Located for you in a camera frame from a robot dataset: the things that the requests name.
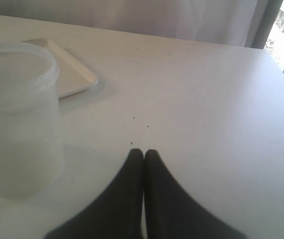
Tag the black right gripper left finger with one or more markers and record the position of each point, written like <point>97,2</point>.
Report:
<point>116,213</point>

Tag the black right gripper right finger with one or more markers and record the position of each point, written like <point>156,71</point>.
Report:
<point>171,213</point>

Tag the translucent plastic tub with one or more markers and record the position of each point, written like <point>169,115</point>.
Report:
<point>31,153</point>

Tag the white foam tray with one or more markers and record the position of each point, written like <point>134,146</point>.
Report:
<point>74,76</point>

